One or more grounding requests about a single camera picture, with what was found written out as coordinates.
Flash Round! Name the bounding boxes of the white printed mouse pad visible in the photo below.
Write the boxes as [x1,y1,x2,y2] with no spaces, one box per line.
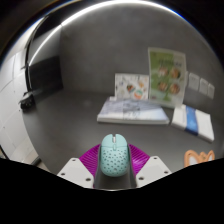
[96,96,171,126]

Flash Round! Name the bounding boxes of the small black device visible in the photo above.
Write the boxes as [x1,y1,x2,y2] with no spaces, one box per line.
[19,92,37,111]

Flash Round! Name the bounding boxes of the black monitor screen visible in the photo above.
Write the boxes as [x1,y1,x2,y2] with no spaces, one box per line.
[27,54,64,95]

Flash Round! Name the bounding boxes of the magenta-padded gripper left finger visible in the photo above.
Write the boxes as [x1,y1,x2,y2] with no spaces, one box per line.
[56,143,103,189]

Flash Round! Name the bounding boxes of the orange wooden cutout shape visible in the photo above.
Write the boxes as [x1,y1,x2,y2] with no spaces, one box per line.
[183,149,216,168]

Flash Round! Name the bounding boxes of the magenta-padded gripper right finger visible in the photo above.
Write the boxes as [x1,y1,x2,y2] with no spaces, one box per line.
[127,143,173,189]

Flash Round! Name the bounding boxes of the green food poster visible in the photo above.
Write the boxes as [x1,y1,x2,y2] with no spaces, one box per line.
[147,46,187,109]

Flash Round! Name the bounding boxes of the white wall socket plates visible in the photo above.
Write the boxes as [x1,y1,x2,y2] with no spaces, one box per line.
[187,71,216,100]

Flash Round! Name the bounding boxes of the mint green perforated computer mouse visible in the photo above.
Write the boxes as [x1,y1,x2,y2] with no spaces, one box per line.
[99,133,130,178]

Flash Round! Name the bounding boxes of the white illustrated picture card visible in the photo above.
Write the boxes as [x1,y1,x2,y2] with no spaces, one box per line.
[114,73,150,101]

